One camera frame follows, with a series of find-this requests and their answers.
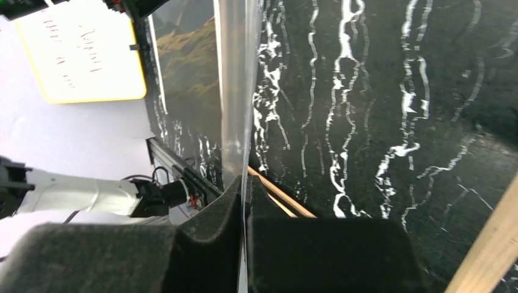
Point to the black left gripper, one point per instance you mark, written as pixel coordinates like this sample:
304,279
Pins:
136,10

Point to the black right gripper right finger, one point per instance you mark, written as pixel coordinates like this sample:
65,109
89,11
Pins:
304,254

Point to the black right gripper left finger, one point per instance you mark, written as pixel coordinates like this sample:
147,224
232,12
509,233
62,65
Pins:
199,255

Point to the yellow-rimmed whiteboard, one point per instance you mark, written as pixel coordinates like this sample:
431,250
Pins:
82,56

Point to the wooden picture frame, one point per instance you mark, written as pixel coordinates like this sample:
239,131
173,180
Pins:
489,258

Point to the mountain landscape photo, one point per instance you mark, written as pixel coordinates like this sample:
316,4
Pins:
185,35

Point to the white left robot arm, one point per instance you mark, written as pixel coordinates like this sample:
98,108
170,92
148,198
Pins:
26,190

